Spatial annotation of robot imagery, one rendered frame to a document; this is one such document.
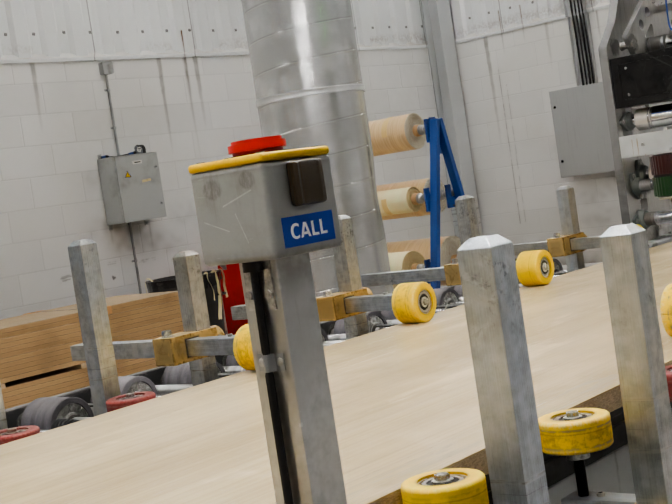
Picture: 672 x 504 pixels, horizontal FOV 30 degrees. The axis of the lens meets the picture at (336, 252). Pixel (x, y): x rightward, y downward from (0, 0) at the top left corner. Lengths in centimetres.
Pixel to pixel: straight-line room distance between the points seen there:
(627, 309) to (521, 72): 1096
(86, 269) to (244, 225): 131
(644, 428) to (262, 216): 59
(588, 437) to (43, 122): 827
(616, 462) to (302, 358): 88
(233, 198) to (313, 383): 14
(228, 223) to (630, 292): 54
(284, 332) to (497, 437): 29
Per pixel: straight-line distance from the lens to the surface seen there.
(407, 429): 147
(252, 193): 82
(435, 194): 841
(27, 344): 769
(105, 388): 214
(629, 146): 411
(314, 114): 536
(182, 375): 283
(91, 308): 213
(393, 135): 863
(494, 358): 106
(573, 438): 136
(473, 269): 106
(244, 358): 212
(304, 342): 85
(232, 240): 84
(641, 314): 127
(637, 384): 129
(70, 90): 963
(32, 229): 928
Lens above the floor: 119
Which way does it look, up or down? 3 degrees down
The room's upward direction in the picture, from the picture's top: 9 degrees counter-clockwise
